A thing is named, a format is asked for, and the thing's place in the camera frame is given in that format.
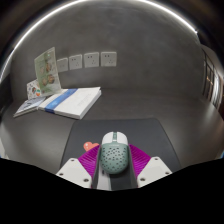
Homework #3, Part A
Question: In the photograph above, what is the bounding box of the white sticker card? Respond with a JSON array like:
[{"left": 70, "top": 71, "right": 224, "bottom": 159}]
[{"left": 26, "top": 79, "right": 43, "bottom": 100}]

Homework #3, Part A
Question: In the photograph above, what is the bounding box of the dark framed glass partition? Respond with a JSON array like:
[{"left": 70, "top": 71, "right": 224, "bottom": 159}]
[{"left": 200, "top": 44, "right": 224, "bottom": 113}]

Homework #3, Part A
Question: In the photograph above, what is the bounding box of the green menu sign stand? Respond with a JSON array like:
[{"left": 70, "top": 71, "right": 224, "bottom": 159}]
[{"left": 33, "top": 46, "right": 63, "bottom": 98}]

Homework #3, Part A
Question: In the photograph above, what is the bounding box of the white book with blue band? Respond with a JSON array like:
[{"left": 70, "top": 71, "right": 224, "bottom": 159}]
[{"left": 38, "top": 86, "right": 103, "bottom": 120}]

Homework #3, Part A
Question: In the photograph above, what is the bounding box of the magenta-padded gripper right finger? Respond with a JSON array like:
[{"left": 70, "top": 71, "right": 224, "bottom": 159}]
[{"left": 128, "top": 143, "right": 173, "bottom": 189}]

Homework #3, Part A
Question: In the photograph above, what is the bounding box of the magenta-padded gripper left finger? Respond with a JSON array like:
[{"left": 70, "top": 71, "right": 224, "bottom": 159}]
[{"left": 55, "top": 144, "right": 113, "bottom": 191}]

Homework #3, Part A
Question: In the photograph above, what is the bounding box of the grey striped booklet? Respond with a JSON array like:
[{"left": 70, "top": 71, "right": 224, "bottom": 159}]
[{"left": 13, "top": 95, "right": 48, "bottom": 118}]

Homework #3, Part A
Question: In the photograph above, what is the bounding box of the green and white computer mouse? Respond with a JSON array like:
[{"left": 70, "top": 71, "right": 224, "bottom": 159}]
[{"left": 99, "top": 131, "right": 129, "bottom": 175}]

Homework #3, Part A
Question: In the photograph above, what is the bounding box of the black mouse pad with heart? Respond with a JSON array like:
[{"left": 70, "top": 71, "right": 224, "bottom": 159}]
[{"left": 59, "top": 118, "right": 183, "bottom": 174}]

